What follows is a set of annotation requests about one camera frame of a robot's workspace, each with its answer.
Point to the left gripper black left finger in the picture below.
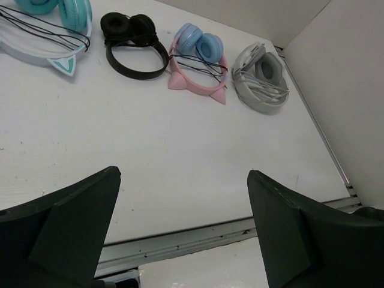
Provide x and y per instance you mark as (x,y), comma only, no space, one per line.
(56,240)

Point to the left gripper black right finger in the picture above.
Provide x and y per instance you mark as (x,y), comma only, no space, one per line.
(305,243)

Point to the teal cat-ear headphones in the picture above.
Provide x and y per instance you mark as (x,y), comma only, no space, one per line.
(76,18)

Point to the grey over-ear headphones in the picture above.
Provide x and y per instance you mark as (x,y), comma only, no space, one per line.
(258,80)

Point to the pink and blue cat-ear headphones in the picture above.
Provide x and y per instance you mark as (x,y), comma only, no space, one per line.
(202,52)

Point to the small black headphones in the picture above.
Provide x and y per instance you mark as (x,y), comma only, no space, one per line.
(133,32)

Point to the aluminium right side rail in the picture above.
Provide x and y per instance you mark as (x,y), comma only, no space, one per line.
(346,204)

